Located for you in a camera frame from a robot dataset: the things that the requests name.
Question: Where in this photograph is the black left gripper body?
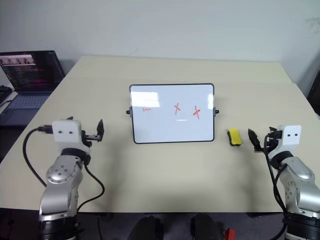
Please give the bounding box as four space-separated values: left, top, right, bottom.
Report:
80 129 100 148

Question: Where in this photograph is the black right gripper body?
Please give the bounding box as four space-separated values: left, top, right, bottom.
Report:
261 129 285 153

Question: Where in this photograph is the yellow whiteboard eraser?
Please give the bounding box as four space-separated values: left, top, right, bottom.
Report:
226 128 243 147

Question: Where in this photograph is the black-framed small whiteboard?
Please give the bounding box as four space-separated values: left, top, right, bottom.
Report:
125 83 220 145

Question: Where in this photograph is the black chair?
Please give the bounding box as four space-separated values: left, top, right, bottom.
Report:
306 59 320 116

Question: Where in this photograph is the open blue laptop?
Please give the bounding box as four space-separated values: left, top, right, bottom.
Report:
0 50 67 126

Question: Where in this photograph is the small red object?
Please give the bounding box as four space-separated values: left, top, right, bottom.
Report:
223 227 235 240

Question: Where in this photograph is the dark rounded shape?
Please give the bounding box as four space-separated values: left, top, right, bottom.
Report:
129 214 165 240
190 213 224 240

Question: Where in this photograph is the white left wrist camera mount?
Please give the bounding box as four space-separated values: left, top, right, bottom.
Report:
51 119 91 154

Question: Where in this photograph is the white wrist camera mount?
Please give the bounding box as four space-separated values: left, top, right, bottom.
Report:
51 119 91 154
271 124 302 161

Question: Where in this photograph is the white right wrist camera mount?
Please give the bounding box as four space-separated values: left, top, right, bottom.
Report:
271 124 302 161

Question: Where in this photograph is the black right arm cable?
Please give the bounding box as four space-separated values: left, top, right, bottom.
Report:
263 132 288 215

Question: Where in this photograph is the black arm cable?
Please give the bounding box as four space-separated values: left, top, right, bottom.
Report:
22 123 106 213
263 132 288 215

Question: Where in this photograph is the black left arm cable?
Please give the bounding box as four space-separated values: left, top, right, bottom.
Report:
22 123 106 213

